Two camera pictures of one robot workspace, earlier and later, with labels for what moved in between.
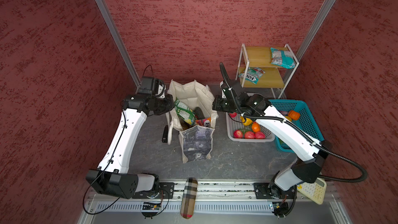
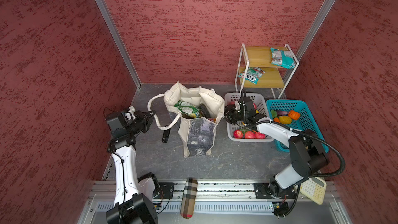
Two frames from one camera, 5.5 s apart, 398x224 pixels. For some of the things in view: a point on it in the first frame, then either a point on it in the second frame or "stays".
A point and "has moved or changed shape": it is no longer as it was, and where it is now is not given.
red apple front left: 238,134 stays
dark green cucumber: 198,113 to 204,111
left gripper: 170,105 to 143,116
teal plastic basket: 306,121 stays
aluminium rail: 208,191 stays
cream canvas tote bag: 193,117 has moved or changed shape
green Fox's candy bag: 253,74 stays
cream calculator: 315,191 stays
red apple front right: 259,135 stays
